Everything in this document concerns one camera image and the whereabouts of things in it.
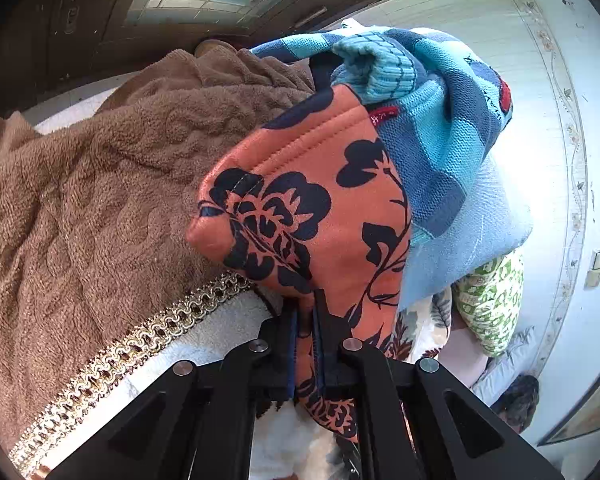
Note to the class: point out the blue striped knit sweater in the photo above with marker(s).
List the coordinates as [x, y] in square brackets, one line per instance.
[430, 125]

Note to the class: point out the wooden framed panel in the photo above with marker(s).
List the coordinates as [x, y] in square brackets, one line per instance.
[585, 412]

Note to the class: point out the brown fleece blanket gold trim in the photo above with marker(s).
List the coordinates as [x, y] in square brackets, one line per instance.
[90, 200]

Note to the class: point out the wall switch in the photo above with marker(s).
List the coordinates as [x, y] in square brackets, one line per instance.
[596, 269]

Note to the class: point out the grey pillow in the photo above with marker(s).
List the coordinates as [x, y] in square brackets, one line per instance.
[510, 365]

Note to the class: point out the dark wooden glazed door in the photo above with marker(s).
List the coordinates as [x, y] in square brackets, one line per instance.
[80, 10]

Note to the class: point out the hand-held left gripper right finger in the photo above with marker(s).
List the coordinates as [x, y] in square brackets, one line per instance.
[317, 345]

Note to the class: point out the orange floral garment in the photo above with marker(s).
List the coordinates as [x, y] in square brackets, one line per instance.
[310, 195]

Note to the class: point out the pink quilted sheet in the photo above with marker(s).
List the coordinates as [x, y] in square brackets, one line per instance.
[462, 365]

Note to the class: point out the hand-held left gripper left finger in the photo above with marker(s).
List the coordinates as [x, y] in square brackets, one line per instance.
[294, 350]

